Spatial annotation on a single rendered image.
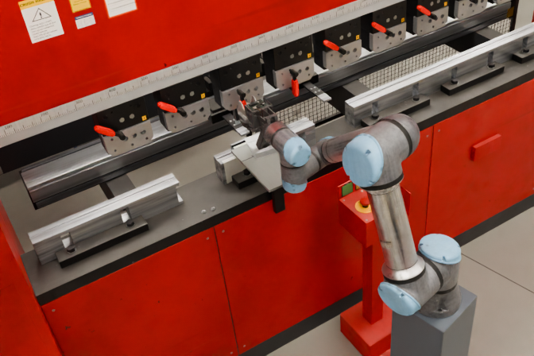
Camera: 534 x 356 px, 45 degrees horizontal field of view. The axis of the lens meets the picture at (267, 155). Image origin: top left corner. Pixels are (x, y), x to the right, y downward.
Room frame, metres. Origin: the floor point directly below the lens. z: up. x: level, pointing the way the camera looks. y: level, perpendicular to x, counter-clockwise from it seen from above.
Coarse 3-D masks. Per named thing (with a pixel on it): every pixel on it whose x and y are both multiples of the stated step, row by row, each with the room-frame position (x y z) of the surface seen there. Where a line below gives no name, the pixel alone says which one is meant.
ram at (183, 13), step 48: (0, 0) 1.54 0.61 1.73; (96, 0) 1.64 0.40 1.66; (144, 0) 1.69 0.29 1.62; (192, 0) 1.76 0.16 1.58; (240, 0) 1.82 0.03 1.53; (288, 0) 1.90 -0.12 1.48; (336, 0) 1.98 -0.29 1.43; (384, 0) 2.06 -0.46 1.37; (0, 48) 1.52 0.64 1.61; (48, 48) 1.57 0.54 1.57; (96, 48) 1.62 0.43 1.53; (144, 48) 1.68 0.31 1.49; (192, 48) 1.75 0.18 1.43; (0, 96) 1.50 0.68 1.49; (48, 96) 1.55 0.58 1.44; (0, 144) 1.48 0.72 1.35
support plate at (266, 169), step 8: (232, 152) 1.79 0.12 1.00; (240, 152) 1.78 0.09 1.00; (248, 152) 1.78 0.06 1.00; (240, 160) 1.74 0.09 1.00; (248, 160) 1.73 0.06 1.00; (256, 160) 1.73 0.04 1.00; (264, 160) 1.72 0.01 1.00; (272, 160) 1.72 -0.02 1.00; (248, 168) 1.69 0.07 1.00; (256, 168) 1.68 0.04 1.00; (264, 168) 1.68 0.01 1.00; (272, 168) 1.67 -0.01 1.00; (280, 168) 1.67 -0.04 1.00; (256, 176) 1.64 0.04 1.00; (264, 176) 1.64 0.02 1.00; (272, 176) 1.63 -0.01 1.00; (280, 176) 1.63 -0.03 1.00; (264, 184) 1.60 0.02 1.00; (272, 184) 1.59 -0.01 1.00; (280, 184) 1.59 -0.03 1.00
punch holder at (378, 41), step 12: (372, 12) 2.04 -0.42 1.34; (384, 12) 2.06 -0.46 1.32; (396, 12) 2.09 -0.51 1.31; (384, 24) 2.06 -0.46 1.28; (396, 24) 2.09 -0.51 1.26; (372, 36) 2.04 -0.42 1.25; (384, 36) 2.06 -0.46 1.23; (396, 36) 2.08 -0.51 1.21; (372, 48) 2.04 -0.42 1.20; (384, 48) 2.06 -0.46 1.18
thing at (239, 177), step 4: (240, 172) 1.79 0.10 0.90; (232, 176) 1.77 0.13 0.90; (236, 176) 1.77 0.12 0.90; (240, 176) 1.77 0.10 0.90; (244, 176) 1.76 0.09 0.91; (248, 176) 1.76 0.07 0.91; (252, 176) 1.76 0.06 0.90; (232, 180) 1.78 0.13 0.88; (236, 180) 1.75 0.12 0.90; (240, 180) 1.75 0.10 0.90; (244, 180) 1.74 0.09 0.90; (248, 180) 1.75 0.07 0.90; (252, 180) 1.76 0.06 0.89; (256, 180) 1.76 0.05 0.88; (236, 184) 1.75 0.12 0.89; (240, 184) 1.73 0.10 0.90; (244, 184) 1.74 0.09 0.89; (248, 184) 1.75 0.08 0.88; (240, 188) 1.73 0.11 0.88
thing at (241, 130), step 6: (210, 102) 2.07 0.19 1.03; (210, 108) 2.03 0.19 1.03; (216, 108) 2.02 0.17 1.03; (210, 114) 2.00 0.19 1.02; (216, 114) 2.00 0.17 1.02; (222, 114) 2.01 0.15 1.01; (228, 114) 2.02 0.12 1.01; (210, 120) 2.01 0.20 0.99; (216, 120) 2.00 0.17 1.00; (228, 120) 1.98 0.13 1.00; (234, 120) 1.97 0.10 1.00; (234, 126) 1.93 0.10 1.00; (240, 126) 1.93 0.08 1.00; (240, 132) 1.89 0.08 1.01; (246, 132) 1.89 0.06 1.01
